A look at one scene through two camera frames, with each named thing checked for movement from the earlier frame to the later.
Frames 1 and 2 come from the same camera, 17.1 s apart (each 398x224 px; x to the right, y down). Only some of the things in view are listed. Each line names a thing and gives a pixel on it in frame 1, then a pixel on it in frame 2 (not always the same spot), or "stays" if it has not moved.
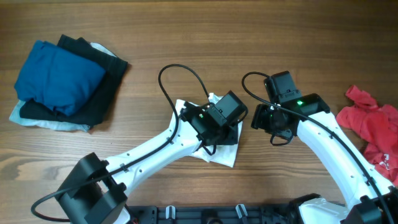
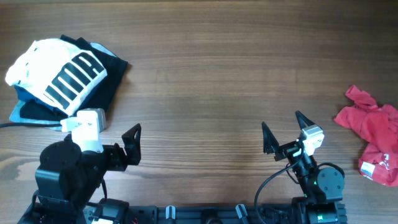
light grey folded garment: [16, 117] stays
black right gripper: [259, 119] → [286, 149]
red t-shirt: [376, 127] stays
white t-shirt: [222, 155] → [55, 69]
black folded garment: [97, 112] stays
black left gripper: [228, 137] → [123, 153]
